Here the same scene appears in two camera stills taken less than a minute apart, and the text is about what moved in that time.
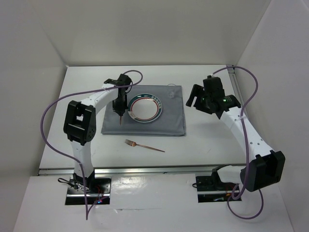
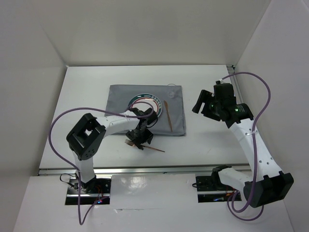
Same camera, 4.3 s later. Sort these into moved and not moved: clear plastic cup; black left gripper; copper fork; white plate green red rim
Moved: black left gripper
Not moved: clear plastic cup; white plate green red rim; copper fork
